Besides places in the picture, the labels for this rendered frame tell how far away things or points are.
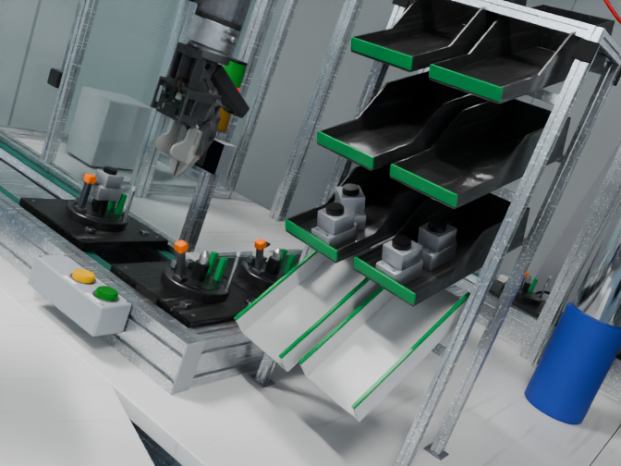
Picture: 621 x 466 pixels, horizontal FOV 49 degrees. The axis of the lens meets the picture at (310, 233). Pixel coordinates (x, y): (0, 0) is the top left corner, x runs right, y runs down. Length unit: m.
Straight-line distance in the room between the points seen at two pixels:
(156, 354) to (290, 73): 3.81
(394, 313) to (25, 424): 0.61
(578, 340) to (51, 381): 1.21
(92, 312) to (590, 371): 1.18
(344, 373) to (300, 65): 3.92
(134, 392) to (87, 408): 0.10
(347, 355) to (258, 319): 0.18
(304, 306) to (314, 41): 3.84
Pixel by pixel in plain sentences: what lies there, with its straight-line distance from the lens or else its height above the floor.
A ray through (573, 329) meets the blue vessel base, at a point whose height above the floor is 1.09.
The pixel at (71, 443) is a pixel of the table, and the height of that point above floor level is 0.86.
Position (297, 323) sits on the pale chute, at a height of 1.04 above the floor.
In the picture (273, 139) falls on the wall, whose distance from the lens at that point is 4.97.
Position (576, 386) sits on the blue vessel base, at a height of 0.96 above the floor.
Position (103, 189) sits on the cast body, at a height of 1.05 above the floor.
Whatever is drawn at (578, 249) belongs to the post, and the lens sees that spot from 2.16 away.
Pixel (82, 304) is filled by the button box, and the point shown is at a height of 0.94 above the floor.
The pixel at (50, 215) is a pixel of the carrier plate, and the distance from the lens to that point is 1.60.
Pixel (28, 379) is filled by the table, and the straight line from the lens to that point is 1.20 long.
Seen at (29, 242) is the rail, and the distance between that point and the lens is 1.53.
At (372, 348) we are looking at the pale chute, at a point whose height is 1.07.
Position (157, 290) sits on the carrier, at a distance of 1.35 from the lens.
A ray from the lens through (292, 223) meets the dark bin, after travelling 1.17.
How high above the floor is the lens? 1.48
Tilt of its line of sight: 14 degrees down
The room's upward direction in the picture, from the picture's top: 21 degrees clockwise
